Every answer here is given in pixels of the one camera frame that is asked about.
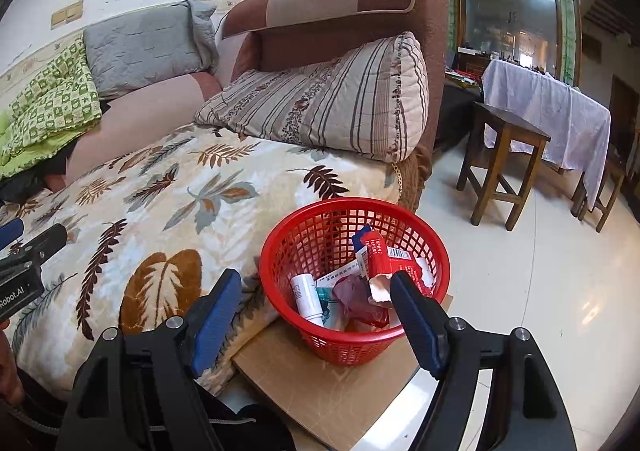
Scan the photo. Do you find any grey quilted pillow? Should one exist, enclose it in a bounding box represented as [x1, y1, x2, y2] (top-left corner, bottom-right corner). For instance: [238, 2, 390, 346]
[82, 0, 221, 99]

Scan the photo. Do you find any dark low cabinet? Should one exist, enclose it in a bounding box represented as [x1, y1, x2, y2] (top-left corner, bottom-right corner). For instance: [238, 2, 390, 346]
[434, 47, 487, 152]

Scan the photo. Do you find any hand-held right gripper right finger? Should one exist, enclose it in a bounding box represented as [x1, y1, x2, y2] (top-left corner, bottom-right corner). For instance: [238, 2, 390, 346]
[389, 270, 578, 451]

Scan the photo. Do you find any teal wrapper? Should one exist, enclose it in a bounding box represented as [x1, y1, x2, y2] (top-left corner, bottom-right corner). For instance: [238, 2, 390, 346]
[315, 296, 348, 331]

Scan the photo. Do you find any red plastic mesh basket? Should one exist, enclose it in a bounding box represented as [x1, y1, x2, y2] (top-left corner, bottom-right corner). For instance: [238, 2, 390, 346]
[258, 198, 451, 367]

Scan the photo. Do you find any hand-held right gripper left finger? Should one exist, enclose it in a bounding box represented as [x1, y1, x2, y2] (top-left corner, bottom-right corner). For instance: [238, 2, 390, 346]
[55, 268, 244, 451]

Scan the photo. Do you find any black jacket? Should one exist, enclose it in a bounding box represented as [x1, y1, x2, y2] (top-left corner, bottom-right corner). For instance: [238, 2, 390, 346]
[0, 146, 71, 204]

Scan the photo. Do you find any white tube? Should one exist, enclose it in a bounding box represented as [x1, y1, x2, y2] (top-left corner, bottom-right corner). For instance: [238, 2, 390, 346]
[290, 273, 323, 323]

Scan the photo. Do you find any light wooden stool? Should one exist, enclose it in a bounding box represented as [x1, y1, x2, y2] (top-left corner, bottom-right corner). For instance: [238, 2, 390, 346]
[571, 146, 628, 234]

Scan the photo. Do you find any blue and white box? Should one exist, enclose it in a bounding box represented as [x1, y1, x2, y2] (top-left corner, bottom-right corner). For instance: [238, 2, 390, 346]
[351, 225, 375, 252]

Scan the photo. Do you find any cardboard sheet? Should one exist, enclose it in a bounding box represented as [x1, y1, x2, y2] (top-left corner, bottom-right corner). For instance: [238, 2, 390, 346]
[231, 293, 453, 449]

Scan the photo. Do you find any red and white carton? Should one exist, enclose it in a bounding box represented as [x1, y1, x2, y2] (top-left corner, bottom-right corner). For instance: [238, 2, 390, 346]
[360, 230, 437, 306]

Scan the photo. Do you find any dark red snack packet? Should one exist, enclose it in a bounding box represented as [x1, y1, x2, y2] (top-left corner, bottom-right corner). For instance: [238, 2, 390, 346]
[331, 275, 392, 329]

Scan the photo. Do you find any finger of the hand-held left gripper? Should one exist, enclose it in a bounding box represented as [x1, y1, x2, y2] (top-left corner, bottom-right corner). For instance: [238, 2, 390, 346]
[0, 218, 25, 252]
[19, 224, 69, 264]

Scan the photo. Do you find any dark wooden stool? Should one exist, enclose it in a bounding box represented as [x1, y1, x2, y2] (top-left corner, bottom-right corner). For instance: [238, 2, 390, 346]
[456, 102, 552, 232]

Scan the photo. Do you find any white tablecloth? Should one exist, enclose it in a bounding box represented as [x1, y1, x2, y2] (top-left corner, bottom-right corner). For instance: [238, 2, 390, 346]
[481, 58, 612, 212]

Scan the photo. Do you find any wooden framed glass partition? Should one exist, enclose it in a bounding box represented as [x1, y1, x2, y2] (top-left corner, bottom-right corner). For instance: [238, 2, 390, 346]
[431, 0, 583, 88]

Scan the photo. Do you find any striped floral pillow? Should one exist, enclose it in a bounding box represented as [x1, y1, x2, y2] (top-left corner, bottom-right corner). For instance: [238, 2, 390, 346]
[194, 31, 430, 163]

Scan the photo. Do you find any green checked quilt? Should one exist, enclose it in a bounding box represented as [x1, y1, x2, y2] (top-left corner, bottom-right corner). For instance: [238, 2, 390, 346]
[0, 36, 103, 179]

